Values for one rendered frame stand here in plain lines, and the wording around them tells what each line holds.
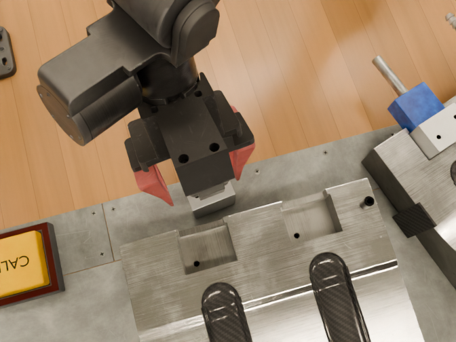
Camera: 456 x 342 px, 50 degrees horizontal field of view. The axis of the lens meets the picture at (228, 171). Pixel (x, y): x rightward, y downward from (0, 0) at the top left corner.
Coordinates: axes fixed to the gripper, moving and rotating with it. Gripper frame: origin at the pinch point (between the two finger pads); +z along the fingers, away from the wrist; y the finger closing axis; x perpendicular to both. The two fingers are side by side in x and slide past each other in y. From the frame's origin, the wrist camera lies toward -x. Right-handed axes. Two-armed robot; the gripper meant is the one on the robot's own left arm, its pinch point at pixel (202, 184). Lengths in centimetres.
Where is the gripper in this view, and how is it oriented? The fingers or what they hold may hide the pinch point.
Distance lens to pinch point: 54.0
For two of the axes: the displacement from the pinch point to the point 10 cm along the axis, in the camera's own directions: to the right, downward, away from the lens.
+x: -3.2, -6.6, 6.8
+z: 1.8, 6.6, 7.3
